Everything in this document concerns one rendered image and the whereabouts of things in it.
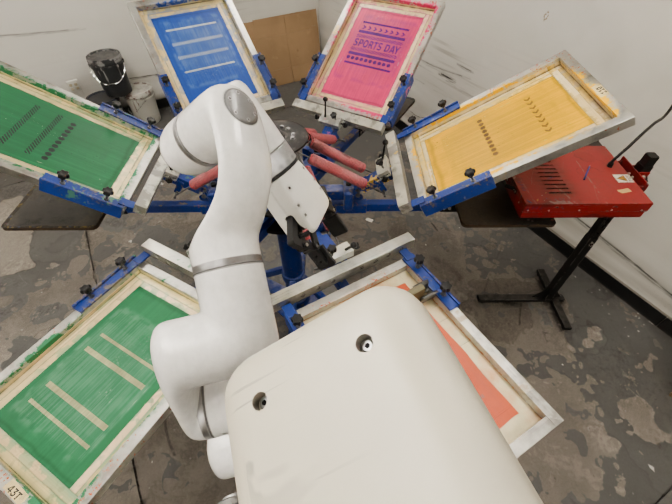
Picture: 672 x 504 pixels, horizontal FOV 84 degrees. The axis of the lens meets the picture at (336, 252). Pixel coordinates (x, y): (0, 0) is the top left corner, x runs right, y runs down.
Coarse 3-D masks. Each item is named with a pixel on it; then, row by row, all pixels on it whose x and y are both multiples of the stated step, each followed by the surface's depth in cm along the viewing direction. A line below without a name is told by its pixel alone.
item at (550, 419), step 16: (384, 272) 155; (400, 272) 159; (352, 288) 150; (368, 288) 154; (320, 304) 145; (336, 304) 149; (304, 320) 144; (464, 320) 140; (480, 336) 136; (496, 352) 132; (496, 368) 131; (512, 368) 128; (512, 384) 127; (528, 384) 124; (528, 400) 122; (544, 400) 121; (544, 416) 118; (528, 432) 114; (544, 432) 114; (512, 448) 112; (528, 448) 112
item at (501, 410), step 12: (408, 288) 154; (444, 336) 140; (456, 348) 137; (468, 360) 134; (468, 372) 131; (480, 372) 131; (480, 384) 128; (492, 384) 128; (492, 396) 125; (492, 408) 123; (504, 408) 123; (504, 420) 120
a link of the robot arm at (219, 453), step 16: (208, 384) 49; (224, 384) 49; (208, 400) 48; (224, 400) 48; (208, 416) 47; (224, 416) 47; (224, 432) 49; (208, 448) 61; (224, 448) 60; (224, 464) 60
